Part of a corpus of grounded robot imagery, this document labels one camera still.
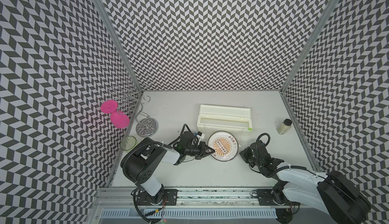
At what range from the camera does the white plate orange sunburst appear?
0.82m

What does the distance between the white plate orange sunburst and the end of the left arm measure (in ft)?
0.09

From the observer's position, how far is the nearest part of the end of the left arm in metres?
0.71
